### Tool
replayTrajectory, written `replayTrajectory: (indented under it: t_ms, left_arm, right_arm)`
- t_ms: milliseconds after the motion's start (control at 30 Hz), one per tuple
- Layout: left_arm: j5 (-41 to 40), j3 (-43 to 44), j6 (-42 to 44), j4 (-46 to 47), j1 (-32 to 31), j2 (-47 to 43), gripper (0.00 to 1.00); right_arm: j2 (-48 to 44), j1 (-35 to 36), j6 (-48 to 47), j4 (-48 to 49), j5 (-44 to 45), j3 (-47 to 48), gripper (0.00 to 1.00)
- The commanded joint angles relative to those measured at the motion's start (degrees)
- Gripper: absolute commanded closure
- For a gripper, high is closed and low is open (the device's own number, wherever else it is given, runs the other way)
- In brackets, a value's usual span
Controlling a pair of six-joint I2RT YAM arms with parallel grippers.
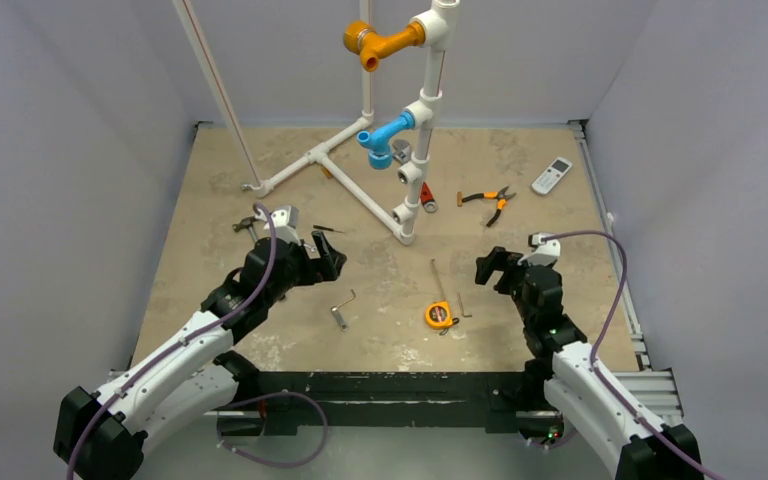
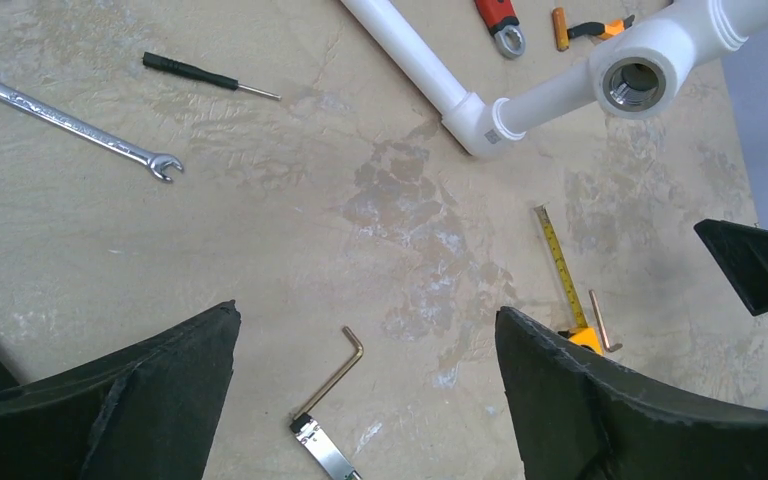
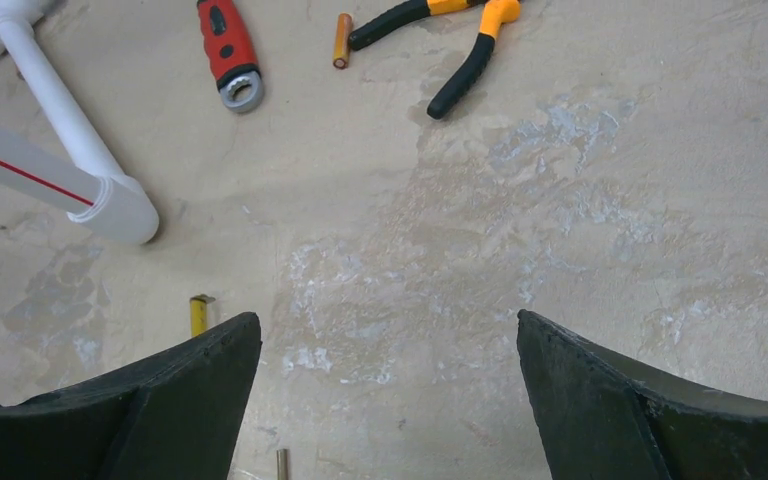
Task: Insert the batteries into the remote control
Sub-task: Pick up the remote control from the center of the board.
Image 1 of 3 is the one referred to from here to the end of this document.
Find white remote control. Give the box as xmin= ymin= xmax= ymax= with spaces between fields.
xmin=531 ymin=157 xmax=572 ymax=196

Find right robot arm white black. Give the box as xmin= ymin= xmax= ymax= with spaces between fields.
xmin=475 ymin=247 xmax=703 ymax=479

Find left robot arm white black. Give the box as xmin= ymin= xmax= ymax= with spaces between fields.
xmin=53 ymin=230 xmax=347 ymax=479

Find small black screwdriver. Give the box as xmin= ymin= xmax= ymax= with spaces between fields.
xmin=312 ymin=224 xmax=346 ymax=234

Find small brown allen key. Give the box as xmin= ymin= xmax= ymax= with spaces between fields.
xmin=456 ymin=292 xmax=473 ymax=318

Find silver allen key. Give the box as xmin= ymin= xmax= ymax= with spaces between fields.
xmin=330 ymin=289 xmax=357 ymax=331

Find yellow tape measure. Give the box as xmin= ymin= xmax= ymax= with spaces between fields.
xmin=424 ymin=300 xmax=460 ymax=334

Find small hammer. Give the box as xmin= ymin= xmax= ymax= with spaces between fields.
xmin=232 ymin=216 xmax=259 ymax=243

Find blue pipe fitting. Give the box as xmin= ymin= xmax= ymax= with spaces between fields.
xmin=356 ymin=110 xmax=416 ymax=170

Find silver metal pipe clamp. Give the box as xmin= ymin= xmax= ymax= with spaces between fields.
xmin=391 ymin=139 xmax=412 ymax=165

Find orange pipe fitting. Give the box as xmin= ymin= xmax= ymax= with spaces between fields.
xmin=343 ymin=21 xmax=426 ymax=72

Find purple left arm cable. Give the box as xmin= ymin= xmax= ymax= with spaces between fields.
xmin=65 ymin=202 xmax=279 ymax=480

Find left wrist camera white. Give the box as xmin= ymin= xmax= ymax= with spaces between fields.
xmin=270 ymin=205 xmax=302 ymax=245

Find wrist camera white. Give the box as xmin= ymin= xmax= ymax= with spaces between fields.
xmin=270 ymin=205 xmax=302 ymax=245
xmin=517 ymin=232 xmax=561 ymax=267

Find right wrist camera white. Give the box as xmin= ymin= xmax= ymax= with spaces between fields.
xmin=517 ymin=232 xmax=561 ymax=267

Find orange handled pliers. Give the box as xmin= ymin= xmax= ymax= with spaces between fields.
xmin=456 ymin=186 xmax=516 ymax=228

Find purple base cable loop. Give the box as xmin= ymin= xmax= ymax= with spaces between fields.
xmin=216 ymin=391 xmax=330 ymax=470

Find aluminium rail frame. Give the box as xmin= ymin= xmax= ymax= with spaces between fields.
xmin=569 ymin=120 xmax=683 ymax=425

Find white PVC pipe frame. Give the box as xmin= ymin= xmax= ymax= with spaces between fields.
xmin=173 ymin=1 xmax=460 ymax=245

